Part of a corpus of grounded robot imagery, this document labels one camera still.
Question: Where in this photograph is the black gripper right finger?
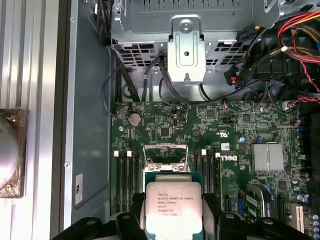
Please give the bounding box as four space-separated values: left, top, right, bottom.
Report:
202 193 312 240

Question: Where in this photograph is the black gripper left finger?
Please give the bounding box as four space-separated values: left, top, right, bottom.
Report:
49 191 149 240

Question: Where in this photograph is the silver CPU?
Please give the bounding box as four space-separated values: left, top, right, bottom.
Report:
143 172 205 240

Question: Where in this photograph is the metal socket cover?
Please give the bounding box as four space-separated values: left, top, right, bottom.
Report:
142 143 191 173

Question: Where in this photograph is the black expansion slot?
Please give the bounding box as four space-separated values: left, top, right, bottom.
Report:
223 194 233 219
276 196 288 226

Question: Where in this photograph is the white expansion slot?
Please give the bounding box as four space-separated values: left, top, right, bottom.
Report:
295 204 305 235

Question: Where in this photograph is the white latch RAM slot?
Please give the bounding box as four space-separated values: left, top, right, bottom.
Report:
126 150 134 213
214 153 223 201
201 149 208 195
113 150 121 218

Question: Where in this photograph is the white case sticker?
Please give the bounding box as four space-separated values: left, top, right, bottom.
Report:
74 171 84 209

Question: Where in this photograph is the silver chipset heatsink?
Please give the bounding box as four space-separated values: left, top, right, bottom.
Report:
250 143 285 173

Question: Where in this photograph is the round coin battery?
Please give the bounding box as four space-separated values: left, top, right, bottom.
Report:
128 112 143 127

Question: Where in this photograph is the green motherboard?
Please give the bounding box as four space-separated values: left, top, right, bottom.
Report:
111 101 320 240

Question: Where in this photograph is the black PC case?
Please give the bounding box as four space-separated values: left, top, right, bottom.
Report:
48 0 320 240

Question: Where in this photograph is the black power connector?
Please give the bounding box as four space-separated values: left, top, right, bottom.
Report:
223 66 251 88

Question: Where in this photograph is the silver drive cage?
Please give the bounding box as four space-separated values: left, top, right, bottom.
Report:
111 0 281 103

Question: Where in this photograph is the brown square base plate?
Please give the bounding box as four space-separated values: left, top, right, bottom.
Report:
0 108 29 199

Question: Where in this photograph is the grey cable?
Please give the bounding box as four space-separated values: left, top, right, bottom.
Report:
141 56 161 102

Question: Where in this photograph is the red black twisted wire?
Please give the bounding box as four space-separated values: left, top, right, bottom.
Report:
297 58 320 93

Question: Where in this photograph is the red wire bundle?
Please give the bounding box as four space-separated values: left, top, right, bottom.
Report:
276 8 320 65

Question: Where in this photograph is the orange wire bundle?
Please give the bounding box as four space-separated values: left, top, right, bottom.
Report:
299 9 320 45

